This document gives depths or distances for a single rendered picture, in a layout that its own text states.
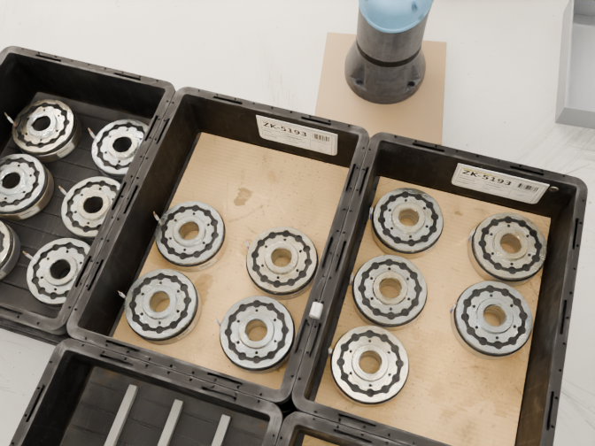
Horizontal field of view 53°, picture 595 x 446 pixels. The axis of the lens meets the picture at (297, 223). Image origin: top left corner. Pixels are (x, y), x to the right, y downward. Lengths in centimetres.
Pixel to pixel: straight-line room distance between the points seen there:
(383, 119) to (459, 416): 54
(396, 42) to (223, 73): 37
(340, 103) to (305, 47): 18
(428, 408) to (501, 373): 11
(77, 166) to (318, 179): 39
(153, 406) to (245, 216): 30
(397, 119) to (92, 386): 68
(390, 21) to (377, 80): 14
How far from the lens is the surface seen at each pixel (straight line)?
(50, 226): 101
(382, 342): 83
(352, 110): 114
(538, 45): 133
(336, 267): 78
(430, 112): 115
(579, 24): 138
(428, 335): 87
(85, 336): 81
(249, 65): 125
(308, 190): 94
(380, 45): 105
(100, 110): 109
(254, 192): 94
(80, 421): 90
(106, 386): 90
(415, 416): 85
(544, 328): 86
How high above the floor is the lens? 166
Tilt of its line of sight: 66 degrees down
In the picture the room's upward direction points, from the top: 7 degrees counter-clockwise
